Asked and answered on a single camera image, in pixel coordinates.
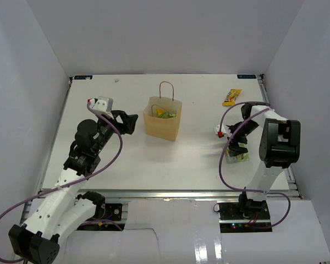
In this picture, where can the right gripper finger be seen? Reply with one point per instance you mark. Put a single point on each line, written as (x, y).
(236, 149)
(231, 147)

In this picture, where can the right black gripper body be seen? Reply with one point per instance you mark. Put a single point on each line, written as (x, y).
(240, 136)

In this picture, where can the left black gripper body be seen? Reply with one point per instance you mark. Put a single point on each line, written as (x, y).
(106, 128)

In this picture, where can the green mint sachet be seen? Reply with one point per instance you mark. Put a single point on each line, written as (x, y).
(235, 159)
(165, 115)

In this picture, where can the brown paper bag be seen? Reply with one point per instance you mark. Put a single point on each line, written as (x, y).
(162, 128)

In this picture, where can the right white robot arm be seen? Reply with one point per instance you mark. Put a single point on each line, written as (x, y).
(279, 147)

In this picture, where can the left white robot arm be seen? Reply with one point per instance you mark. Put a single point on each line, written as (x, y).
(38, 239)

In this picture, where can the yellow candy bar far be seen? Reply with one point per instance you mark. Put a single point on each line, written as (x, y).
(231, 97)

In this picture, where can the right blue corner label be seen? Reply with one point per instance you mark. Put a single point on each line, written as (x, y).
(246, 76)

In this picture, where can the blue corner label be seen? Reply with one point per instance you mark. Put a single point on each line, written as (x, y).
(246, 76)
(82, 77)

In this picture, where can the left blue corner label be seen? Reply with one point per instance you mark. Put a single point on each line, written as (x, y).
(82, 77)

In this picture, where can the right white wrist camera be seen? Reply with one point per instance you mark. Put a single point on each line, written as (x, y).
(220, 130)

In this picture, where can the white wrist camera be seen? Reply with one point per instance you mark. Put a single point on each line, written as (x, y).
(220, 130)
(102, 105)

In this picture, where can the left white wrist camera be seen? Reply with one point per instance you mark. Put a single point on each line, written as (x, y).
(102, 105)

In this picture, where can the aluminium front rail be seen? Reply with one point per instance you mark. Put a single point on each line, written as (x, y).
(143, 194)

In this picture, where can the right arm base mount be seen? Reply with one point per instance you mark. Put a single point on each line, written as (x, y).
(232, 220)

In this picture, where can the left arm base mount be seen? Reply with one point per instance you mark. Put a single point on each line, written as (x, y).
(107, 218)

